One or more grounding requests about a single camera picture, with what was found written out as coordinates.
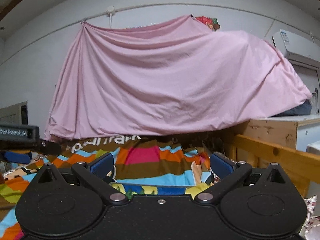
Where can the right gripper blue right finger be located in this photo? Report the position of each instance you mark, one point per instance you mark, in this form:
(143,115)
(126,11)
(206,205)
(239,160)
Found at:
(221,165)

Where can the red floral wall item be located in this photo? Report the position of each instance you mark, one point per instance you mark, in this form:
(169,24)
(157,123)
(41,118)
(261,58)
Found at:
(211,23)

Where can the white wall pipe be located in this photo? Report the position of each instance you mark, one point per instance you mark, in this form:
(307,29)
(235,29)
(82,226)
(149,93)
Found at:
(229,18)

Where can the colourful cartoon bed blanket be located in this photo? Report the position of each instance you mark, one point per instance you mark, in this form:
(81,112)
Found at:
(137,160)

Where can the colourful dinosaur storage box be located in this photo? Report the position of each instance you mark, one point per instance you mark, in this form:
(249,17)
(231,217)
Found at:
(130,190)

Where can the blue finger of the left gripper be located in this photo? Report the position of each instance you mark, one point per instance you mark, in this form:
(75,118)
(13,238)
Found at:
(13,157)

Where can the white floral patterned quilt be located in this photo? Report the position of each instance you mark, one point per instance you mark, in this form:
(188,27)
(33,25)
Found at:
(311,226)

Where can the wooden cabinet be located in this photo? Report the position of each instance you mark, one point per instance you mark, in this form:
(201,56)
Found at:
(295,132)

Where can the wooden bed frame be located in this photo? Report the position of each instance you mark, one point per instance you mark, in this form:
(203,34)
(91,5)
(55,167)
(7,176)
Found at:
(301,167)

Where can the white air conditioner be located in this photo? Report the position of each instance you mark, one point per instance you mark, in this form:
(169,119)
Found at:
(297,49)

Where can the pink draped sheet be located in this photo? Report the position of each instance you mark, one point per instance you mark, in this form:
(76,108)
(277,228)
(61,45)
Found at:
(174,77)

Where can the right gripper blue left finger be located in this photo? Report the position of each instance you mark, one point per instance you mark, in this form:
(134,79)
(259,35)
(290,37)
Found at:
(102,166)

